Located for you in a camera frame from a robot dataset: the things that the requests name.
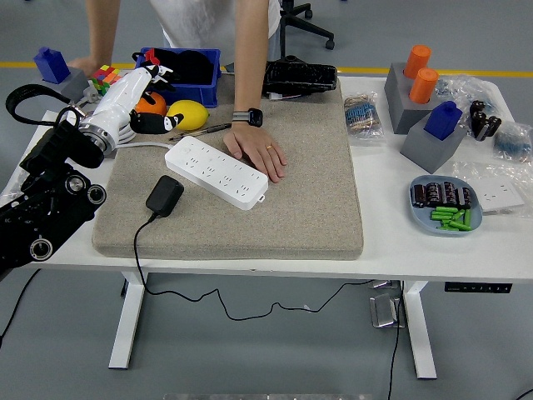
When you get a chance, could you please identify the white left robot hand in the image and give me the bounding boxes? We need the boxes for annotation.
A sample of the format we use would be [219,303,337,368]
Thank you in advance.
[81,64,185,141]

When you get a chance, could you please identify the person's right hand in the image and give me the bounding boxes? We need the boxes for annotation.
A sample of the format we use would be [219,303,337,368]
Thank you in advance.
[67,56,101,80]

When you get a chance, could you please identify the person's left hand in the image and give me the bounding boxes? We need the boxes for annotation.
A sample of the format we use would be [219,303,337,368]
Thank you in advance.
[223,123,289,183]

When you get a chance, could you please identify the white power strip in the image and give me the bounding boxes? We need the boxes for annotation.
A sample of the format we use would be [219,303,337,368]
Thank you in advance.
[164,135,270,211]

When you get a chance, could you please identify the black plug adapter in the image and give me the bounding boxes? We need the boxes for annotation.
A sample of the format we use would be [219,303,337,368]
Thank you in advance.
[145,174,186,218]

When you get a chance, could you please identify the black plug cord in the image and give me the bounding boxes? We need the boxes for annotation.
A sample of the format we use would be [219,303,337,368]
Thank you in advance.
[132,212,376,322]

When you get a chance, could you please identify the colourful puzzle cube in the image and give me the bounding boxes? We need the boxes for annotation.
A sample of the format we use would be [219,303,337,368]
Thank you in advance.
[89,64,124,99]

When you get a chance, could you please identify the black smartwatch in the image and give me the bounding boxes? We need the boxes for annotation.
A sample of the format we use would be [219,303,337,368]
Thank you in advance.
[232,107,264,128]

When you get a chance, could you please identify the blue bottle-shaped block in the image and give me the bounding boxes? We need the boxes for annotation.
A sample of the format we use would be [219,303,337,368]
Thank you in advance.
[32,46,71,85]
[423,100,464,141]

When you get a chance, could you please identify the orange fruit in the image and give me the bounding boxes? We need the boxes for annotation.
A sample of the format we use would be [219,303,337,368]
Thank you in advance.
[135,92,168,117]

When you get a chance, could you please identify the black silver pen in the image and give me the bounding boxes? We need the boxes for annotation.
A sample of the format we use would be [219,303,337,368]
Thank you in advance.
[168,122,233,142]

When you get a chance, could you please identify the grey-brown mat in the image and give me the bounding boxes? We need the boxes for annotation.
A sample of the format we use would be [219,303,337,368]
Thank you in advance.
[91,74,366,262]

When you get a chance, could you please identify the yellow lemon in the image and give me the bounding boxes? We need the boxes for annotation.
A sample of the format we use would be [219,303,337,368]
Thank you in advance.
[166,99,210,131]

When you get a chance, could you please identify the blue plastic bin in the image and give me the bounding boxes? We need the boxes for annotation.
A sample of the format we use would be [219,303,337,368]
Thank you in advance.
[128,47,222,108]

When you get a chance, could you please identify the black round cloth pouch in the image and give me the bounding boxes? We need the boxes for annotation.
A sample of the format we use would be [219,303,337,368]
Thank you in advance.
[160,49,216,87]

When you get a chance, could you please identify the black glossy tray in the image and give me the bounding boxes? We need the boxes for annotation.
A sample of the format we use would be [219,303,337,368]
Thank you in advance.
[261,59,338,95]

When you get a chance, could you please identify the clear bag of resistors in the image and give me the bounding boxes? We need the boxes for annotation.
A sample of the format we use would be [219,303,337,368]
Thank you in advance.
[343,92,385,146]

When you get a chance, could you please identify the black office chair base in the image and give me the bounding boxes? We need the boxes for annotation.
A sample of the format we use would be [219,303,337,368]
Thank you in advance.
[278,0,336,63]

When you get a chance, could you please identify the grey two-hole block holder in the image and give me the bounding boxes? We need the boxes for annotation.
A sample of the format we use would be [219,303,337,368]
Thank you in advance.
[383,62,443,135]

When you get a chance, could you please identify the orange cylinder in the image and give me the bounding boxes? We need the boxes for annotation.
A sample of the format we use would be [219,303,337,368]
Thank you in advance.
[403,44,433,80]
[409,67,440,105]

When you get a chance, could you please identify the blue-grey plate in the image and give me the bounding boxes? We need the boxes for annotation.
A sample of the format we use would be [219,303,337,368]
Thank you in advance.
[408,174,484,238]

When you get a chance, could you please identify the silver metal floor box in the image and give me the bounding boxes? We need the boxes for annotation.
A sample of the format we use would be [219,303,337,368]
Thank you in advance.
[369,292,407,330]

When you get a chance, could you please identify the clear bag blue parts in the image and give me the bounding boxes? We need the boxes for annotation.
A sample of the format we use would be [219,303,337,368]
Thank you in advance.
[435,73,501,126]

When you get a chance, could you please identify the clear crinkled plastic bag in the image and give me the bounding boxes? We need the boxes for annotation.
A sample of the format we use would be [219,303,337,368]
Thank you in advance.
[451,160,533,218]

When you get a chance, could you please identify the white table leg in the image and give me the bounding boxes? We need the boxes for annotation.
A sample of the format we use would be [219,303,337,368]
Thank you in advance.
[401,281,438,380]
[108,270,150,371]

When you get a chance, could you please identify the black capacitor cluster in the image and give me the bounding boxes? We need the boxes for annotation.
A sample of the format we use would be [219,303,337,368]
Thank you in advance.
[469,100,503,142]

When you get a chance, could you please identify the small bag blue resistors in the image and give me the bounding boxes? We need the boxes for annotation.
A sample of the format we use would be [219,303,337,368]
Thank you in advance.
[492,122,533,163]

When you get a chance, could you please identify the black table control panel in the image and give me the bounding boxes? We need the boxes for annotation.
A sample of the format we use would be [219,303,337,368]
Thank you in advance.
[444,282,513,294]

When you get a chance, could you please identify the black red strap pouch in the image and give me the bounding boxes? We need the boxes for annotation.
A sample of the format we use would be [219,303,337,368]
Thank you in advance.
[132,47,162,74]

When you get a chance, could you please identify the white power strip cable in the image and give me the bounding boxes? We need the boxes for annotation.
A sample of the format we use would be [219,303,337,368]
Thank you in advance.
[81,82,177,152]

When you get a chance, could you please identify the black floor cable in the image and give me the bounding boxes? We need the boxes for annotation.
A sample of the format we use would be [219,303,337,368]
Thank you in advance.
[386,282,404,400]
[0,268,42,349]

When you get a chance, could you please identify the white wall socket panel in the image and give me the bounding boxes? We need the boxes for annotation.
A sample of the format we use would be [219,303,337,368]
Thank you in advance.
[477,177,526,213]

